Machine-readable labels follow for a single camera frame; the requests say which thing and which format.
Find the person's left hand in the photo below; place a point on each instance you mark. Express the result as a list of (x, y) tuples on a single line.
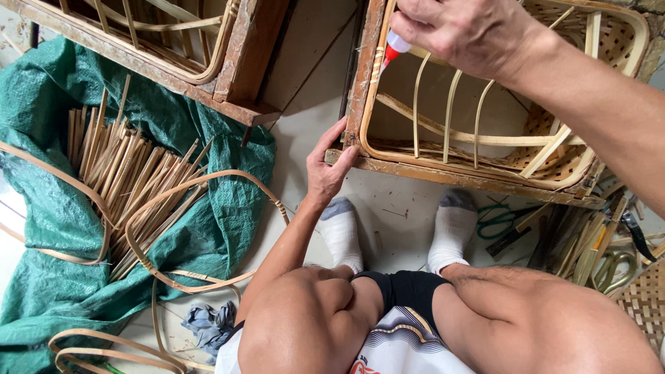
[(324, 176)]

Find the person's right hand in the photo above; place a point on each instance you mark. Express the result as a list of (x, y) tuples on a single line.
[(467, 36)]

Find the person's right fingers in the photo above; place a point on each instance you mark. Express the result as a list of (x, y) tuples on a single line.
[(408, 23)]

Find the white glue bottle red tip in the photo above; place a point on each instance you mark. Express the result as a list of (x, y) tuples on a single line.
[(395, 49)]

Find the worn wooden mould frame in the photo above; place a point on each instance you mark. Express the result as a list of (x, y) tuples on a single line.
[(244, 57), (467, 179)]

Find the dark metal rod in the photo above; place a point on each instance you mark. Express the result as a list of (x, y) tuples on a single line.
[(350, 57)]

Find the unfinished woven bamboo basket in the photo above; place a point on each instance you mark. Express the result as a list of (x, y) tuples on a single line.
[(171, 62), (561, 156)]

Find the person's right white grey sock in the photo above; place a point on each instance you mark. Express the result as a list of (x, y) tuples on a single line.
[(452, 233)]

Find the person's white grey sock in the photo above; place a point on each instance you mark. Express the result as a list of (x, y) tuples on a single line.
[(452, 233), (340, 233)]

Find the person's left white grey sock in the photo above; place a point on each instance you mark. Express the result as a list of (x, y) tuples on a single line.
[(340, 233)]

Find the person's black shorts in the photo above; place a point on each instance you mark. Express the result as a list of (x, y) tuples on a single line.
[(410, 296)]

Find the heap of bamboo sticks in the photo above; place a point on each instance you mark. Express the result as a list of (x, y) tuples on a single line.
[(571, 244)]

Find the pile of bamboo strips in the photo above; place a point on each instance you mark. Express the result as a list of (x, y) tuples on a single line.
[(130, 171)]

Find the person's left leg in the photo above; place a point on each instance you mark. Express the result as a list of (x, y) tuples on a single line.
[(306, 322)]

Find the person's leg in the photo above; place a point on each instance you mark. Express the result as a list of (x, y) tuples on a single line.
[(545, 322), (306, 322)]

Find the brass coloured scissors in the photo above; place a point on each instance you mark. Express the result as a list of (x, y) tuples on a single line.
[(613, 270)]

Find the person's white printed shirt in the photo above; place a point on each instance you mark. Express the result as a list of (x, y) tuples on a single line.
[(405, 348)]

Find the person's right leg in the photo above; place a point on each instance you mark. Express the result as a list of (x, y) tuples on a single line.
[(545, 322)]

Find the bamboo hoop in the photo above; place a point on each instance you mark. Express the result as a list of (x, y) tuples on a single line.
[(156, 270), (104, 337), (98, 208), (154, 322)]

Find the grey crumpled rag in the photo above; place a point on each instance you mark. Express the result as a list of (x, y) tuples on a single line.
[(210, 324)]

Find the woven bamboo mat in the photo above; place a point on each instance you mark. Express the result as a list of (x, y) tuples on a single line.
[(647, 306)]

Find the green woven plastic tarp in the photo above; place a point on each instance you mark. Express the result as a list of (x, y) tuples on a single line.
[(47, 291)]

